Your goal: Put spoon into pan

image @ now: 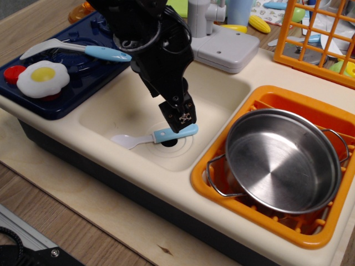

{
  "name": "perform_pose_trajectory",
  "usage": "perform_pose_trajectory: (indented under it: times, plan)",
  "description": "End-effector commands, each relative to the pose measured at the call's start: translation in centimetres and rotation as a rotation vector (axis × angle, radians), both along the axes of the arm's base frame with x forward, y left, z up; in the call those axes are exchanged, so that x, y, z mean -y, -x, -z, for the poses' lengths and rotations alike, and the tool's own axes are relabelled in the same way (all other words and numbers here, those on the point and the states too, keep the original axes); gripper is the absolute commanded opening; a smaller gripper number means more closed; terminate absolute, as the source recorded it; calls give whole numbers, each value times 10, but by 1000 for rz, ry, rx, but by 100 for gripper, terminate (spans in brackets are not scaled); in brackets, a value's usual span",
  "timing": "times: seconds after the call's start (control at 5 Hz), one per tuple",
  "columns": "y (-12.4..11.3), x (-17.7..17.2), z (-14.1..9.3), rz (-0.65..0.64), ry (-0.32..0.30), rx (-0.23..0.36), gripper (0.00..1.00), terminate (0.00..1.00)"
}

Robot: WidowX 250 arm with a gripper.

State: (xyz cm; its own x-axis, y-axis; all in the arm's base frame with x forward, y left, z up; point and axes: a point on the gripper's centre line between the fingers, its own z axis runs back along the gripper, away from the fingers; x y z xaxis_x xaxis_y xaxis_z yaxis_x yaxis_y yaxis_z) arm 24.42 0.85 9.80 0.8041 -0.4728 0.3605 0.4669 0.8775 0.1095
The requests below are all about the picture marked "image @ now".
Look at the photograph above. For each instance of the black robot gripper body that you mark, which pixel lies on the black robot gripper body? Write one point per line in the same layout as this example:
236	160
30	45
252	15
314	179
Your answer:
158	40

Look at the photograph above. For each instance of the green toy ball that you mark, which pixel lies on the green toy ball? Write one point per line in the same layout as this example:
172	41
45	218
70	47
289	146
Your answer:
298	15

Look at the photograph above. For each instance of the cream toy kitchen sink unit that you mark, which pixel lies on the cream toy kitchen sink unit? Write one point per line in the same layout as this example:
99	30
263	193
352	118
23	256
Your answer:
166	155

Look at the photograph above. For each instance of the wooden base board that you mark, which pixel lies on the wooden base board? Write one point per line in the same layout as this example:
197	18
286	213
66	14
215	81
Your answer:
66	227

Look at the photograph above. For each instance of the yellow toy banana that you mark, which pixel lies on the yellow toy banana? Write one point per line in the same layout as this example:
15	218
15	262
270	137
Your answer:
238	28

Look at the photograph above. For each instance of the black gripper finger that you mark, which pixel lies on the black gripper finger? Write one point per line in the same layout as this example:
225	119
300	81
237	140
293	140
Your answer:
186	112
171	116

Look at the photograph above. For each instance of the white spoon blue handle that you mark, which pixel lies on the white spoon blue handle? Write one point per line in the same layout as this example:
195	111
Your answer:
158	136

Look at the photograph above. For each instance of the grey toy faucet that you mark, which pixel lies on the grey toy faucet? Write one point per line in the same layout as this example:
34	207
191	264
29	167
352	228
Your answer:
214	45

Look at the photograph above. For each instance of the navy toy stove top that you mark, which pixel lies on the navy toy stove top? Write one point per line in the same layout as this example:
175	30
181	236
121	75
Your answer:
87	74

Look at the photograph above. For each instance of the orange dish drainer basket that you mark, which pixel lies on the orange dish drainer basket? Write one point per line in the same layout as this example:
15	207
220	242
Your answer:
310	231

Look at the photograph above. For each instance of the black mount with cable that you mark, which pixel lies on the black mount with cable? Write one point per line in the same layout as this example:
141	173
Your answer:
18	254

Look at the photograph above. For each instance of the orange transparent cup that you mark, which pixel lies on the orange transparent cup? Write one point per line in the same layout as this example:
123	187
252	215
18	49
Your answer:
80	12

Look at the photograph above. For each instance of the light blue cup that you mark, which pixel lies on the light blue cup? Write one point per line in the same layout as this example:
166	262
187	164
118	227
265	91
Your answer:
238	11

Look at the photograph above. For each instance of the orange wire rack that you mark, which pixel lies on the orange wire rack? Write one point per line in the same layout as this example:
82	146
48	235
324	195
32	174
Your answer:
320	44

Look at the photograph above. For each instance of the toy fried egg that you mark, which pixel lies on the toy fried egg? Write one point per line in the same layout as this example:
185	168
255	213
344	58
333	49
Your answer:
43	79

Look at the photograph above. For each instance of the grey spatula blue handle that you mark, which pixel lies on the grey spatula blue handle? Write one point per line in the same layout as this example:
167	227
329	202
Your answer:
99	52

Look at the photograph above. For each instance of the yellow toy corn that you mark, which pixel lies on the yellow toy corn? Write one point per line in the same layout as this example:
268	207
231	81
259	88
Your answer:
259	24

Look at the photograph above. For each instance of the stainless steel pan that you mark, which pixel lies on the stainless steel pan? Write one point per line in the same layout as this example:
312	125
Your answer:
283	161

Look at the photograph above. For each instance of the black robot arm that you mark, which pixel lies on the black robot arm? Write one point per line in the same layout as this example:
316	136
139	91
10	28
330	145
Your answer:
104	8

